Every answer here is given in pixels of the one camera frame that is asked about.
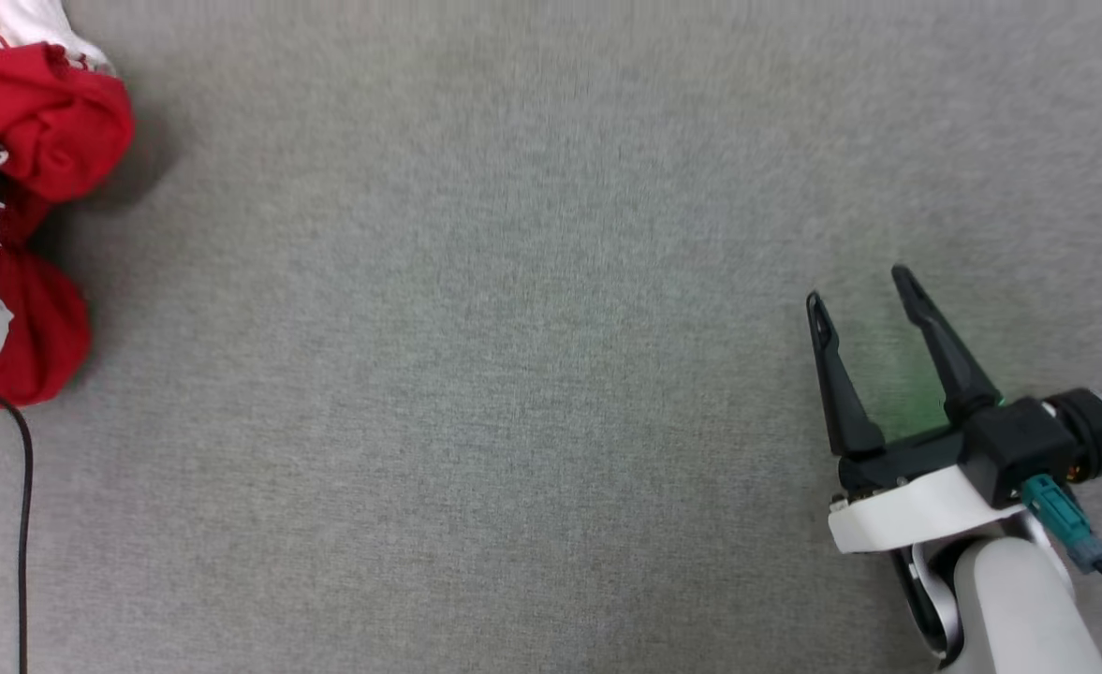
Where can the right gripper black and white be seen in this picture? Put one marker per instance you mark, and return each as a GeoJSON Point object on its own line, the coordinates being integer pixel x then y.
{"type": "Point", "coordinates": [916, 510]}

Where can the red garment with white striped trim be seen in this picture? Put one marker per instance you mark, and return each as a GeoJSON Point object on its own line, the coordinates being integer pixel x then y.
{"type": "Point", "coordinates": [54, 122]}

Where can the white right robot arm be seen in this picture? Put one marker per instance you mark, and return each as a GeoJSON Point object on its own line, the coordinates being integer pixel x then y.
{"type": "Point", "coordinates": [1019, 608]}

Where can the grey fabric sofa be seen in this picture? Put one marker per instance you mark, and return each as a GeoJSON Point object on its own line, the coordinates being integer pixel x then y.
{"type": "Point", "coordinates": [513, 374]}

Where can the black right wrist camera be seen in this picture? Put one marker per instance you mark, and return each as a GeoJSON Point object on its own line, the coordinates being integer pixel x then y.
{"type": "Point", "coordinates": [1019, 445]}

